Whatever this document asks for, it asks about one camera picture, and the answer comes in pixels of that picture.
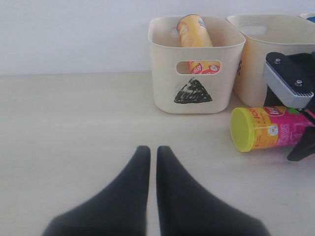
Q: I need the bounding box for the cream bin triangle mark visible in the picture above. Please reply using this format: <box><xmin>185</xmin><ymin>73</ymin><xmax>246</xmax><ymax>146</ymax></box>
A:
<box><xmin>148</xmin><ymin>17</ymin><xmax>246</xmax><ymax>114</ymax></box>

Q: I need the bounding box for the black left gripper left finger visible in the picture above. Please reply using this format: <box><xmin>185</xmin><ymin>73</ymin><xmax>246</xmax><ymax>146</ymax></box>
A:
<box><xmin>43</xmin><ymin>146</ymin><xmax>151</xmax><ymax>236</ymax></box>

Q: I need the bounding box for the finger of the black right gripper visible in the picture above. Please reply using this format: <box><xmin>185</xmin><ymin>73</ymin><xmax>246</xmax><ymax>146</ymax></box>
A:
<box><xmin>287</xmin><ymin>126</ymin><xmax>315</xmax><ymax>161</ymax></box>

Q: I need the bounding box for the pink chips can yellow lid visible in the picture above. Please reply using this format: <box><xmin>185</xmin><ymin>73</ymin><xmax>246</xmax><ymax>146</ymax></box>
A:
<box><xmin>230</xmin><ymin>106</ymin><xmax>313</xmax><ymax>152</ymax></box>

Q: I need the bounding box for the cream bin circle mark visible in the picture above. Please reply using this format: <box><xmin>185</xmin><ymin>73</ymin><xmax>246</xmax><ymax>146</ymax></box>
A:
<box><xmin>300</xmin><ymin>13</ymin><xmax>315</xmax><ymax>23</ymax></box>

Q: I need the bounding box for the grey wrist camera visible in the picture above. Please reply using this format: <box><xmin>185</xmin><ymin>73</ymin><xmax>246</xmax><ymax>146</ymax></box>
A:
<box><xmin>262</xmin><ymin>52</ymin><xmax>315</xmax><ymax>109</ymax></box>

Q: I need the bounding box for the cream bin square mark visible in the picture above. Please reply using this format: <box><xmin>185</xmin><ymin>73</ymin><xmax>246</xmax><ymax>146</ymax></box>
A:
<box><xmin>227</xmin><ymin>15</ymin><xmax>315</xmax><ymax>107</ymax></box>

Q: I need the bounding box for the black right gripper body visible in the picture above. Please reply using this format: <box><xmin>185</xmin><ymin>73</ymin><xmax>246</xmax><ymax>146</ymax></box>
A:
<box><xmin>264</xmin><ymin>51</ymin><xmax>315</xmax><ymax>128</ymax></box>

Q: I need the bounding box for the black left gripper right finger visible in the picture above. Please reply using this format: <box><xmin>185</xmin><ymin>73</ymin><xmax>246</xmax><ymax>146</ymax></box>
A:
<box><xmin>156</xmin><ymin>146</ymin><xmax>270</xmax><ymax>236</ymax></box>

